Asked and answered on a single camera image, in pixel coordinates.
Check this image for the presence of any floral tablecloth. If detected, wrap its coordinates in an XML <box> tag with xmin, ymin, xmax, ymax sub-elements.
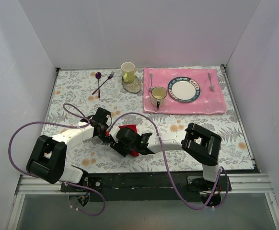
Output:
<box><xmin>43</xmin><ymin>69</ymin><xmax>253</xmax><ymax>180</ymax></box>

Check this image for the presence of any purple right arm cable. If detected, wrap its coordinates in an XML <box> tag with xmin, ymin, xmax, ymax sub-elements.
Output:
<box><xmin>107</xmin><ymin>112</ymin><xmax>229</xmax><ymax>211</ymax></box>

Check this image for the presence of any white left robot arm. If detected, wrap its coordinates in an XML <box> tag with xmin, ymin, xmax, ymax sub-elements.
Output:
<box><xmin>26</xmin><ymin>107</ymin><xmax>111</xmax><ymax>192</ymax></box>

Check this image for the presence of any yellow ceramic mug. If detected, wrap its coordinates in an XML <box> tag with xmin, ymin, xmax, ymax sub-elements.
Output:
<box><xmin>121</xmin><ymin>62</ymin><xmax>135</xmax><ymax>83</ymax></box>

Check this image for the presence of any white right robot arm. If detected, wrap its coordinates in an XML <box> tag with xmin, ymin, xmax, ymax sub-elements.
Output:
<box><xmin>106</xmin><ymin>123</ymin><xmax>221</xmax><ymax>191</ymax></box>

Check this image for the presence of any aluminium frame rail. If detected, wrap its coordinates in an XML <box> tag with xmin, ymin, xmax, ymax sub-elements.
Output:
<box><xmin>7</xmin><ymin>173</ymin><xmax>279</xmax><ymax>230</ymax></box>

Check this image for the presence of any speckled round coaster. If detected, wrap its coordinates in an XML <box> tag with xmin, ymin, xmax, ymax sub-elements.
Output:
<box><xmin>122</xmin><ymin>75</ymin><xmax>142</xmax><ymax>93</ymax></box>

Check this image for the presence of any red cloth napkin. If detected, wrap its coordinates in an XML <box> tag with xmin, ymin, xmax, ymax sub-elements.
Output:
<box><xmin>119</xmin><ymin>124</ymin><xmax>139</xmax><ymax>157</ymax></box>

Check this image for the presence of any cream enamel mug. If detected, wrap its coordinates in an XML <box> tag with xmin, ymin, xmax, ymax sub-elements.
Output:
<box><xmin>151</xmin><ymin>87</ymin><xmax>167</xmax><ymax>109</ymax></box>

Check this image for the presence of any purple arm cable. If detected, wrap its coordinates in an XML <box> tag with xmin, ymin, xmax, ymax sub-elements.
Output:
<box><xmin>8</xmin><ymin>103</ymin><xmax>106</xmax><ymax>216</ymax></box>
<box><xmin>107</xmin><ymin>112</ymin><xmax>229</xmax><ymax>211</ymax></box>

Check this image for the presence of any pink placemat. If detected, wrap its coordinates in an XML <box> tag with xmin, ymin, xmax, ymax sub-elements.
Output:
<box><xmin>143</xmin><ymin>67</ymin><xmax>226</xmax><ymax>115</ymax></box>

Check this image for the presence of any silver spoon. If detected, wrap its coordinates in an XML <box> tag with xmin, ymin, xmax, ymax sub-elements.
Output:
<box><xmin>149</xmin><ymin>73</ymin><xmax>153</xmax><ymax>92</ymax></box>

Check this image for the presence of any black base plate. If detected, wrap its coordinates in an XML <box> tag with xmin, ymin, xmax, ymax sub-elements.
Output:
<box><xmin>60</xmin><ymin>170</ymin><xmax>229</xmax><ymax>202</ymax></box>

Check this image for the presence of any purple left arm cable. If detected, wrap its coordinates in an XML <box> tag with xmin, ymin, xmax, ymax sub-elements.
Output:
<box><xmin>8</xmin><ymin>103</ymin><xmax>106</xmax><ymax>216</ymax></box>

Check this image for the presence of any silver fork on placemat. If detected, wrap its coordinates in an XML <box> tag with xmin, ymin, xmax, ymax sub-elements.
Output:
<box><xmin>208</xmin><ymin>72</ymin><xmax>214</xmax><ymax>91</ymax></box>

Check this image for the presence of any purple fork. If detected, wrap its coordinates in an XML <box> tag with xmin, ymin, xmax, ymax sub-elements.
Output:
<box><xmin>92</xmin><ymin>71</ymin><xmax>114</xmax><ymax>95</ymax></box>

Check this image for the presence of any white plate blue rim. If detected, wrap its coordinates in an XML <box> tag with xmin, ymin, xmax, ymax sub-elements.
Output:
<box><xmin>167</xmin><ymin>77</ymin><xmax>201</xmax><ymax>103</ymax></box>

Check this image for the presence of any purple spoon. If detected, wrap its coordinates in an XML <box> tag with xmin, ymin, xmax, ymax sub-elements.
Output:
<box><xmin>95</xmin><ymin>72</ymin><xmax>102</xmax><ymax>98</ymax></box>

